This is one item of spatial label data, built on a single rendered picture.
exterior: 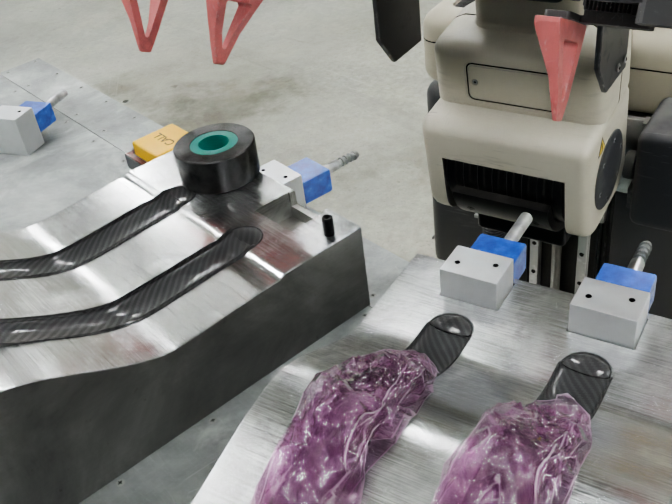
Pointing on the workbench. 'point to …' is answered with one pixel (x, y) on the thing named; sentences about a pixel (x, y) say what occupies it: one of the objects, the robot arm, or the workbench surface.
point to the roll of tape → (217, 158)
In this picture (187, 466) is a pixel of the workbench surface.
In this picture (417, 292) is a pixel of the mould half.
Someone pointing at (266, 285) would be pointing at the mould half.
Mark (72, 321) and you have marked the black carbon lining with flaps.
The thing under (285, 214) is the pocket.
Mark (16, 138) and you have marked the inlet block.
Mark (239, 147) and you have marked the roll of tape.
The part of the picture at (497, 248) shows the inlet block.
